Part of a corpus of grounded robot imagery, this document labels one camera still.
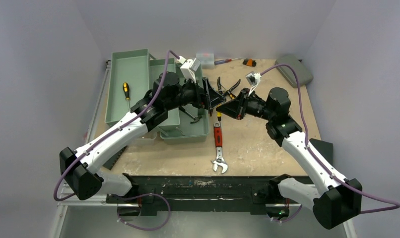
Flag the orange black hex key set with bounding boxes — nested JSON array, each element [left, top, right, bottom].
[[243, 59, 257, 67]]

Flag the green plastic tool box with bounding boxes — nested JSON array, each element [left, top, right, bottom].
[[105, 49, 209, 144]]

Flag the red adjustable wrench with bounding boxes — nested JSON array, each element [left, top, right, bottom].
[[211, 121, 228, 174]]

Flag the clear small parts box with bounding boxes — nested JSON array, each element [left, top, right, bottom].
[[196, 51, 215, 69]]

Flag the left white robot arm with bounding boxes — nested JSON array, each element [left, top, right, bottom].
[[59, 59, 226, 203]]

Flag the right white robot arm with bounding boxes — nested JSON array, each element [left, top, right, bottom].
[[217, 87, 362, 230]]

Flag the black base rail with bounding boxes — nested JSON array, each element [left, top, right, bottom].
[[106, 174, 289, 216]]

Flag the yellow handle screwdriver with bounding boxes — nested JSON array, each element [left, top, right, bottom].
[[216, 112, 222, 121]]

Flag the black block right edge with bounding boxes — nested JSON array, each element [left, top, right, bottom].
[[310, 138, 333, 165]]

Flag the black pliers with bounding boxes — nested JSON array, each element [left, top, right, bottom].
[[216, 77, 241, 99]]

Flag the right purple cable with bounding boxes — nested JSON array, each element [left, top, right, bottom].
[[259, 63, 400, 224]]

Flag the aluminium frame rail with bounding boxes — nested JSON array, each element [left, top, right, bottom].
[[48, 59, 111, 238]]

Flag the grey green case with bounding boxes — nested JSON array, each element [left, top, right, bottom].
[[274, 54, 314, 88]]

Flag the blue red screwdriver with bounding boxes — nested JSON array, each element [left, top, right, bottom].
[[214, 58, 240, 65]]

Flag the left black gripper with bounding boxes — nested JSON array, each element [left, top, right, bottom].
[[165, 75, 225, 111]]

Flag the black yellow phillips screwdriver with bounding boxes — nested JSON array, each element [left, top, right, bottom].
[[123, 82, 131, 111]]

